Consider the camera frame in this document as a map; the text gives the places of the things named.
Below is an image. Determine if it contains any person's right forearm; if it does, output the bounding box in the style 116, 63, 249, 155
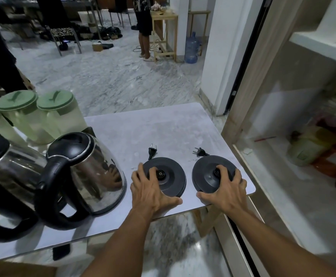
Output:
227, 209, 336, 277

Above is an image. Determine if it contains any light wooden side table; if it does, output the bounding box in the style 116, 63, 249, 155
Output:
150, 11, 179, 63

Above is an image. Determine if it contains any black kettle base with plug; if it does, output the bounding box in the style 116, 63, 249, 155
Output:
141, 144, 187, 198
192, 147, 242, 197

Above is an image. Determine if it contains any wooden glass-door cabinet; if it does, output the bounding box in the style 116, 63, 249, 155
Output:
222, 0, 336, 277

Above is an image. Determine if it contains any wooden table leg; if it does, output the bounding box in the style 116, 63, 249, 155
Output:
192, 205, 224, 238

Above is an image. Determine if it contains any white shelf board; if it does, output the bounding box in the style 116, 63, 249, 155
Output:
289, 31, 336, 68

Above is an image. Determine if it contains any blue water cooler bottle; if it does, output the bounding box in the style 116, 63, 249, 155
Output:
184, 31, 201, 64

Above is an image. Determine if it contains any black metal-frame chair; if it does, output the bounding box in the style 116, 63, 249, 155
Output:
36, 0, 82, 57

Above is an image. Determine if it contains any person's left hand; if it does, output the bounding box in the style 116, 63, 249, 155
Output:
130, 163, 183, 218

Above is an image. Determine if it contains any person's left forearm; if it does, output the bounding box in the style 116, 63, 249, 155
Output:
81, 210, 157, 277

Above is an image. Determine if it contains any yellow-green plastic container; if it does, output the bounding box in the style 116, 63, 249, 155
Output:
286, 126, 336, 168

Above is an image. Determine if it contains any steel electric kettle black handle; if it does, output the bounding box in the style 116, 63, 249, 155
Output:
35, 132, 127, 230
0, 131, 68, 243

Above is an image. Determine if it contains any person's right hand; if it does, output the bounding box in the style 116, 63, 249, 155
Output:
196, 165, 248, 218

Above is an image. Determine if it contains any wooden stool table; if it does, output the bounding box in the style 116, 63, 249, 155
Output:
188, 10, 211, 56

